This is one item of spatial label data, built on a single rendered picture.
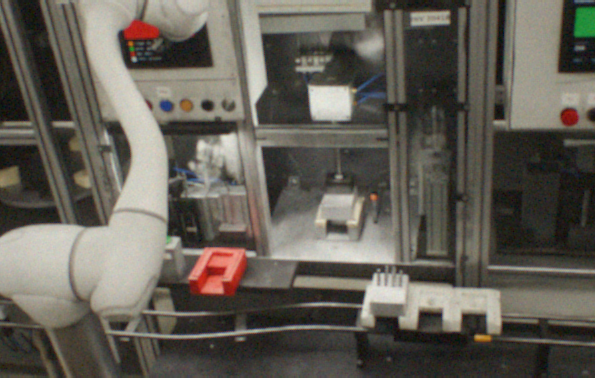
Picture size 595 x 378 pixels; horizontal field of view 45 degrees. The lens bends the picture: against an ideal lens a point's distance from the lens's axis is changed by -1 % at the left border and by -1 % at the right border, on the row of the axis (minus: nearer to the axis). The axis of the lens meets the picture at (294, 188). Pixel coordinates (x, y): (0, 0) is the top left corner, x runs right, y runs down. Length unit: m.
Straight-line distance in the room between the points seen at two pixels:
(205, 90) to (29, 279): 0.84
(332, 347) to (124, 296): 1.07
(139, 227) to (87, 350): 0.31
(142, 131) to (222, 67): 0.60
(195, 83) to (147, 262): 0.81
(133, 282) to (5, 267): 0.24
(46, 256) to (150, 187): 0.21
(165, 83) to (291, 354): 0.87
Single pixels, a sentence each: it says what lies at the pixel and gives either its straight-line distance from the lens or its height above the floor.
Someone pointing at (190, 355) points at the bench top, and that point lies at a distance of 2.26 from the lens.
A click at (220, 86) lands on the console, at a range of 1.94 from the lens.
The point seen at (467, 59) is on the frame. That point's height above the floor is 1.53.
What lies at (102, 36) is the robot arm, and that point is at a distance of 1.44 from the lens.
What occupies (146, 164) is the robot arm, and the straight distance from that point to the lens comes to 1.33.
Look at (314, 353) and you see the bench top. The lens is 2.19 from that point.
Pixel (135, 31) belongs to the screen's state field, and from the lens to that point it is 1.94.
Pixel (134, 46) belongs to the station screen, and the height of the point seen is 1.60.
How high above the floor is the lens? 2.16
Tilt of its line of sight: 30 degrees down
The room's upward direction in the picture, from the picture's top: 7 degrees counter-clockwise
